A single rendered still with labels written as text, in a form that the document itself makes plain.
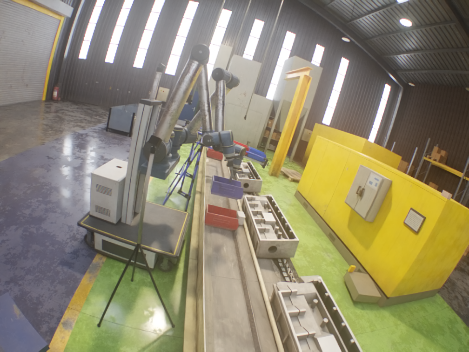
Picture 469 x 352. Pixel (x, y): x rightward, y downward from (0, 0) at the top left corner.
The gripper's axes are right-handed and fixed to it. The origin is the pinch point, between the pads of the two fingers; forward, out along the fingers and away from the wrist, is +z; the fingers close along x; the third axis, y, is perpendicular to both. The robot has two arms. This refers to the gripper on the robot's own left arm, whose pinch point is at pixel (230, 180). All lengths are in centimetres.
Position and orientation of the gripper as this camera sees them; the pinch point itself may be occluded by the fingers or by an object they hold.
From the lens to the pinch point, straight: 248.1
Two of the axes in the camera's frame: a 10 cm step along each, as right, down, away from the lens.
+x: -1.1, -3.3, 9.4
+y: 9.5, 2.4, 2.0
